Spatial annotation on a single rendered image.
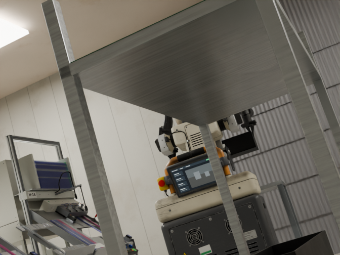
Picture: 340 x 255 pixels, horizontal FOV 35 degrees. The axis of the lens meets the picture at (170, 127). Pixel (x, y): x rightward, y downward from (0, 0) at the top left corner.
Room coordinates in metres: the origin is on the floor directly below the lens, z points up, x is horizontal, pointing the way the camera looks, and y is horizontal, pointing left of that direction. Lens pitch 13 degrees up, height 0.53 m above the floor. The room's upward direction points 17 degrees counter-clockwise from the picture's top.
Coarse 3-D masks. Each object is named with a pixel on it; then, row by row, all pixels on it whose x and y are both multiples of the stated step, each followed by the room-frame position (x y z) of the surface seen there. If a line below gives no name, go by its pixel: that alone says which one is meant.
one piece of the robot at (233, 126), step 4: (228, 116) 3.12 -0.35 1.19; (232, 116) 3.11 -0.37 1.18; (228, 120) 3.11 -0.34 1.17; (232, 120) 3.11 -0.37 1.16; (236, 120) 3.16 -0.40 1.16; (232, 124) 3.11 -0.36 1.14; (236, 124) 3.10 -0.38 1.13; (232, 128) 3.11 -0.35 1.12; (236, 128) 3.13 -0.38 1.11; (232, 132) 3.18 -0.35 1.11
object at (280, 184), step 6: (264, 186) 3.93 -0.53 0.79; (270, 186) 3.92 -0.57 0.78; (276, 186) 4.02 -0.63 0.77; (282, 186) 3.90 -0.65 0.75; (264, 192) 4.31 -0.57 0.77; (282, 192) 3.91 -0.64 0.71; (282, 198) 3.91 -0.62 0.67; (288, 198) 4.31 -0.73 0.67; (288, 204) 3.90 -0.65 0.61; (288, 210) 3.91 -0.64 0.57; (288, 216) 3.91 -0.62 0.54; (294, 216) 4.31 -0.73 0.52; (294, 222) 3.90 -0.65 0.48; (294, 228) 3.91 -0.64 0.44; (300, 228) 4.31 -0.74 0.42; (294, 234) 3.91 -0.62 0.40; (300, 234) 3.94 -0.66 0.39
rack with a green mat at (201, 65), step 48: (48, 0) 1.02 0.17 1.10; (240, 0) 0.91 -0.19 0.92; (144, 48) 0.99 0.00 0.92; (192, 48) 1.07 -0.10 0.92; (240, 48) 1.17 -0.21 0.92; (288, 48) 0.89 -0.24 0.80; (144, 96) 1.31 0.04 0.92; (192, 96) 1.44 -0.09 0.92; (240, 96) 1.61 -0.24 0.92; (96, 144) 1.04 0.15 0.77; (336, 144) 1.72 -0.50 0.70; (96, 192) 1.03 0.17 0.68; (336, 192) 0.89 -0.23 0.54; (240, 240) 1.85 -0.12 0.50
